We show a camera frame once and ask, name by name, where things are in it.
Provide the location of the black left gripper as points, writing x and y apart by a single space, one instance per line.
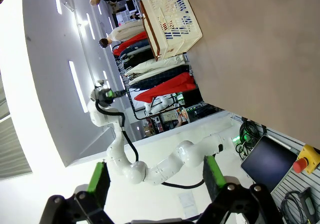
103 98

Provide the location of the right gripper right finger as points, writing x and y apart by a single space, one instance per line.
213 176

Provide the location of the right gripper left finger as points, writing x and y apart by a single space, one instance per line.
98 181

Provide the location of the blue drink can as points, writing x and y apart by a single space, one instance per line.
187 21
181 7

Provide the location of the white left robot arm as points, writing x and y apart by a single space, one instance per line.
190 153

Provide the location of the cream folding basket brown rim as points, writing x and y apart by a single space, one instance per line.
182 42

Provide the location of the black clothes rack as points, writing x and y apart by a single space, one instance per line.
132 106

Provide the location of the white humanoid figure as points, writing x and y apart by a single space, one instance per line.
160 103

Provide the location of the cream hanging garment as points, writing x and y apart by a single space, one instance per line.
155 64

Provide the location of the navy checked hanging garment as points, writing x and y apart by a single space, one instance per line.
162 77

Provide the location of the small red hanging garment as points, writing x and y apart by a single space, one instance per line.
132 42

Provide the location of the large red hanging garment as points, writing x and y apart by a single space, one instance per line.
175 86

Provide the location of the grey tablet computer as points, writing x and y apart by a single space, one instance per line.
270 164

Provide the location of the person in cream coat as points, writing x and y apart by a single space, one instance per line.
125 32

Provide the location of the black handheld enabling device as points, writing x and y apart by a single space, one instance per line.
307 204

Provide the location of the yellow emergency stop button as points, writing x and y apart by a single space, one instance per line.
310 159

